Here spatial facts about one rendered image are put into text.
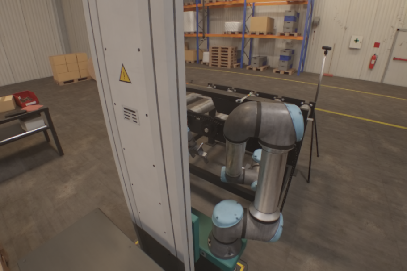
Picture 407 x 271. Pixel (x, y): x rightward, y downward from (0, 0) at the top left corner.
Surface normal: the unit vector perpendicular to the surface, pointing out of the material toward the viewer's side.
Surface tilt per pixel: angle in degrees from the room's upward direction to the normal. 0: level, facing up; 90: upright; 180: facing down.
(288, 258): 0
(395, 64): 90
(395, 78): 90
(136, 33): 90
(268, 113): 46
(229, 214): 8
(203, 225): 0
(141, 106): 90
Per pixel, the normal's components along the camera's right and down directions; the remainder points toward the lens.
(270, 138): -0.66, 0.18
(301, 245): 0.00, -0.91
